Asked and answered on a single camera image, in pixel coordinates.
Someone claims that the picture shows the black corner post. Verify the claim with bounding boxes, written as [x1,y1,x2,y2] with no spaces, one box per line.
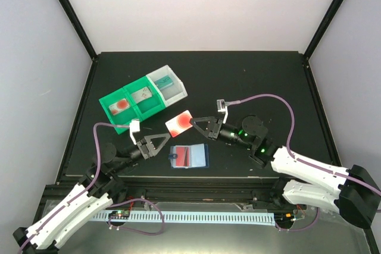
[302,0,363,58]
[58,0,97,60]

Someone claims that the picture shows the right controller circuit board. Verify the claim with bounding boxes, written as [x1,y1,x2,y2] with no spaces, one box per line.
[274,212,298,222]

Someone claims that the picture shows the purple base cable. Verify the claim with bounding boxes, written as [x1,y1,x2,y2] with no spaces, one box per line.
[107,197,166,236]
[275,208,319,233]

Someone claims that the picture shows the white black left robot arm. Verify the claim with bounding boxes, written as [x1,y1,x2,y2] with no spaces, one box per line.
[13,133,171,253]

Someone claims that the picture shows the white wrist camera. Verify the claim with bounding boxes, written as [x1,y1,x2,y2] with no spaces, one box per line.
[216,99,229,124]
[129,119,140,145]

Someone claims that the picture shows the controller circuit board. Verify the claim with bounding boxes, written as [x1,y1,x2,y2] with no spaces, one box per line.
[274,212,298,222]
[108,210,130,220]

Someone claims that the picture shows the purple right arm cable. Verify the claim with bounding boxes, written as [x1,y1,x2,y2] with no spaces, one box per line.
[224,94,381,200]

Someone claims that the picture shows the light blue slotted cable duct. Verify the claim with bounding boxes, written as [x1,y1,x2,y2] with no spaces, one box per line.
[90,210,275,226]

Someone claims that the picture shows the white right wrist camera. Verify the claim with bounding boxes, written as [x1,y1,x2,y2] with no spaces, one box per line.
[216,99,229,124]

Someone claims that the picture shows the green bin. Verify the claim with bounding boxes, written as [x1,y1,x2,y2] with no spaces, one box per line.
[123,76,165,120]
[99,87,142,126]

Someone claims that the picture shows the white translucent bin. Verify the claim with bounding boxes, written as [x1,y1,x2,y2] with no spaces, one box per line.
[146,65,188,107]

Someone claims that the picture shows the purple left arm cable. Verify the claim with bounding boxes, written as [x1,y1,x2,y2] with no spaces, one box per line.
[17,123,133,254]

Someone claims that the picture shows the green bin middle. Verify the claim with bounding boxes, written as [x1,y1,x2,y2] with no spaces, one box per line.
[123,76,165,120]

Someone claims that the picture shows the card with red circle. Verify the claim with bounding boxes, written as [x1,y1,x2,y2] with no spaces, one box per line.
[108,98,130,116]

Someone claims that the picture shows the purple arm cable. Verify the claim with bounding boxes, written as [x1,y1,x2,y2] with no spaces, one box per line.
[224,94,381,200]
[17,123,133,254]

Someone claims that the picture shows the white card red pattern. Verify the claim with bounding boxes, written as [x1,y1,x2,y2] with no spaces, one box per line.
[131,86,152,104]

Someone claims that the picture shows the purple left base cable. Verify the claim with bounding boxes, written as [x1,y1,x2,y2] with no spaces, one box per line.
[107,197,166,236]

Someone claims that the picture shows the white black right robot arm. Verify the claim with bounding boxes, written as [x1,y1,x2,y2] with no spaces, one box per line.
[190,115,380,229]

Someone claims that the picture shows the blue leather card holder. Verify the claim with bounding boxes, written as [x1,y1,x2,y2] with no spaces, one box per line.
[168,144,209,169]

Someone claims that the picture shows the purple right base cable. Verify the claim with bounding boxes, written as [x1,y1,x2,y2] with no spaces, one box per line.
[275,208,319,233]

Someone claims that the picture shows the black right corner post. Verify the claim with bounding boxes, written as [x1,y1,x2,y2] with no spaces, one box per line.
[302,0,363,58]

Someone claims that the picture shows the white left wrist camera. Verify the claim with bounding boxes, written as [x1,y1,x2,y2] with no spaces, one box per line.
[129,119,140,145]

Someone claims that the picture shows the green bin left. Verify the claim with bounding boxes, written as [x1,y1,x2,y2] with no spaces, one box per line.
[99,87,142,126]

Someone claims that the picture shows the teal card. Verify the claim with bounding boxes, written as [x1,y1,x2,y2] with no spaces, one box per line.
[154,76,173,90]

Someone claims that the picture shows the left controller circuit board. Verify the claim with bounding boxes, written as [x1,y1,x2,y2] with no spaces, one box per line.
[108,210,130,220]

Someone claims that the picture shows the black aluminium frame rail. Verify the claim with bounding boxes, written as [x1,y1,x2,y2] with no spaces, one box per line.
[44,176,286,206]

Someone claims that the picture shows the black left corner post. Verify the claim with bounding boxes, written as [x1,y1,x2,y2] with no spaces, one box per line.
[58,0,97,60]

